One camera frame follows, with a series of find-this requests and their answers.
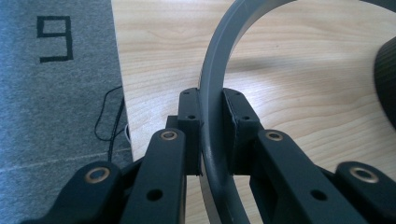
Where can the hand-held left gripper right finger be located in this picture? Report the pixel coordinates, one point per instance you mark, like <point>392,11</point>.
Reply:
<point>280,174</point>

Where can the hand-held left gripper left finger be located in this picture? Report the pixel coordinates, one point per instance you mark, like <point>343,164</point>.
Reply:
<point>168,174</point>

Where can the dark grey trash bin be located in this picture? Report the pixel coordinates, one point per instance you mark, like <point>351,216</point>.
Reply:
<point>387,87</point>

